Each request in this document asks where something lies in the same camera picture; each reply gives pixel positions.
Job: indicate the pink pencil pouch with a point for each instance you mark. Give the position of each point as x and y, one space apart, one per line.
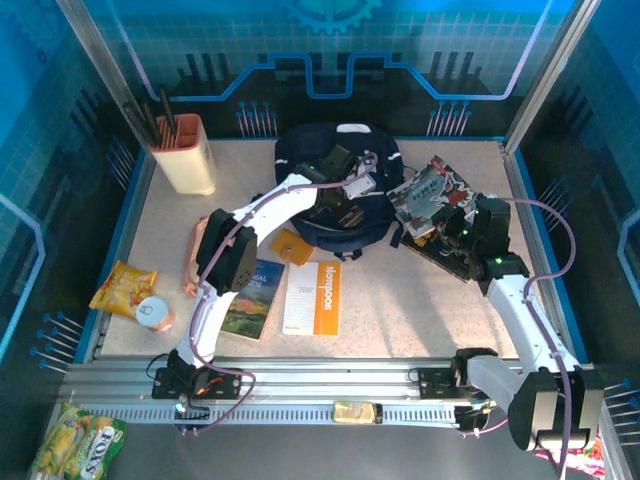
189 260

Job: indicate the illustrated blue comic book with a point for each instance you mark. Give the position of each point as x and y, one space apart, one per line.
425 190

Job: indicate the purple Fox's candy bag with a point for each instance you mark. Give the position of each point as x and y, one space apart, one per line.
547 456

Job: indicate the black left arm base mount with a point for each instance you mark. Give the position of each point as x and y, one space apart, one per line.
225 382

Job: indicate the aluminium frame post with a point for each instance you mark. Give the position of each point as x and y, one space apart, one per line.
559 65
102 65

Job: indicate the black connector box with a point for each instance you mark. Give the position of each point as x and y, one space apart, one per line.
192 414
470 419

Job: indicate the orange white notebook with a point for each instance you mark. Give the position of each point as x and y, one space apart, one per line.
325 300

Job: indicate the black stick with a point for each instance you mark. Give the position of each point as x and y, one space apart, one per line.
140 125
151 122
167 112

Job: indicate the Animal Farm paperback book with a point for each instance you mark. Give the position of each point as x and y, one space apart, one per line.
260 300

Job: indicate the black book yellow title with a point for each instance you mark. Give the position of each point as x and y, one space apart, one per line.
450 262

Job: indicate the green Fox's candy bag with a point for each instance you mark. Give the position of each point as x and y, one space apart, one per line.
75 445

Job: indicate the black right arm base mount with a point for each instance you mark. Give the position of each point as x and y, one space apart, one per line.
435 382

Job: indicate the aluminium rail beam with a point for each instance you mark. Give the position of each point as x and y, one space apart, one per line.
325 380

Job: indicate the cream holder orange rim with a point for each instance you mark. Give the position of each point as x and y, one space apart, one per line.
185 165

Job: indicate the navy blue backpack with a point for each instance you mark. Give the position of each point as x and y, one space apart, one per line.
300 145

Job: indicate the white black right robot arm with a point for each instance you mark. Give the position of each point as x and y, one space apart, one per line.
520 320

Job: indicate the orange pull-tab can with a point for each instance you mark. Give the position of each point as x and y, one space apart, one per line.
154 312

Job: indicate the yellow snack bag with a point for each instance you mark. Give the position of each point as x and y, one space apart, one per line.
120 290

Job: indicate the small yellow bottle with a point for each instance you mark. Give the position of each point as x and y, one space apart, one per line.
352 412

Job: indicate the orange leather wallet case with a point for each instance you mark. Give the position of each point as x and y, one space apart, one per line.
290 245

